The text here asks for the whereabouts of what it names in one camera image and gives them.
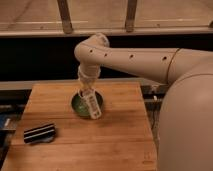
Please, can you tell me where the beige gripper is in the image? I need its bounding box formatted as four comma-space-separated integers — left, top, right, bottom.
78, 66, 100, 98

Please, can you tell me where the white labelled bottle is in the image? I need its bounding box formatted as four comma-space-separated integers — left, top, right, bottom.
83, 89, 101, 119

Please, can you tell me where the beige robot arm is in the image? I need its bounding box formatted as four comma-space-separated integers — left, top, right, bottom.
74, 33, 213, 171

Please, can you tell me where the green round plate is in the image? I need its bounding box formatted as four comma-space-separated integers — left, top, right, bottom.
71, 92, 103, 119

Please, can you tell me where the black white striped object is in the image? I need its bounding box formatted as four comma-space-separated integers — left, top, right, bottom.
23, 124, 56, 143

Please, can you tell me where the blue object at left edge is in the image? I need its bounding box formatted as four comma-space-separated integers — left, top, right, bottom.
0, 115, 10, 133

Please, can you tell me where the left metal post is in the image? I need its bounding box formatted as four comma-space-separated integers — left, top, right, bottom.
57, 0, 73, 34

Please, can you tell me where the metal post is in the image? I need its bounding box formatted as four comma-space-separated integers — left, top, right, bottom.
125, 0, 137, 32
57, 0, 73, 34

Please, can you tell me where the right metal post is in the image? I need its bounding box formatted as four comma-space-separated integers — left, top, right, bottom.
125, 0, 137, 32

